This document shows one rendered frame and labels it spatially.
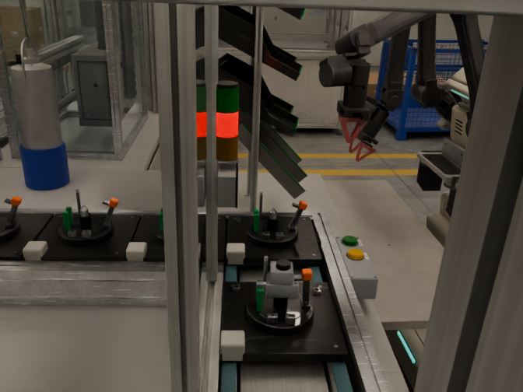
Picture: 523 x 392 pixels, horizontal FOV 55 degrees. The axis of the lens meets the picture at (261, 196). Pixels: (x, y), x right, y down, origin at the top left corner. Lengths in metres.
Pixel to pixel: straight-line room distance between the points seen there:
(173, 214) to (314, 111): 5.13
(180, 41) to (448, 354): 0.32
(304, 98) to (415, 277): 4.18
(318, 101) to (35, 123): 4.00
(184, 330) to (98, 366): 0.62
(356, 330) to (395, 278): 0.41
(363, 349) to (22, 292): 0.80
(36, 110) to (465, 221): 1.81
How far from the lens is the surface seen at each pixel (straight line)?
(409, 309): 1.35
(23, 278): 1.33
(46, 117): 1.93
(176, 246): 0.48
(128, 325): 1.25
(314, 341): 1.02
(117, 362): 1.15
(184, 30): 0.42
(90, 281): 1.29
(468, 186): 0.16
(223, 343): 0.97
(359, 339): 1.06
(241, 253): 1.25
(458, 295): 0.17
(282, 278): 1.01
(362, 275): 1.26
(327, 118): 5.62
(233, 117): 1.02
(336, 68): 1.23
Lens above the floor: 1.62
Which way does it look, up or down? 24 degrees down
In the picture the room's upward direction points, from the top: 2 degrees clockwise
